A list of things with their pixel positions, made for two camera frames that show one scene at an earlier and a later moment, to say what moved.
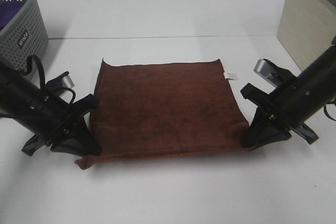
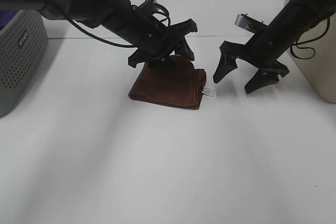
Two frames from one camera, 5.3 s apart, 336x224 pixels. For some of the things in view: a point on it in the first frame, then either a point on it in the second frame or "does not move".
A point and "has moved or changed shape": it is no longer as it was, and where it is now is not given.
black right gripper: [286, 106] to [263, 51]
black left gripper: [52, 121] to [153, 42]
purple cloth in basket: [8, 10] does not move
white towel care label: [232, 76] to [208, 91]
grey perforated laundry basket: [27, 34] does not move
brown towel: [171, 108] has moved or changed shape
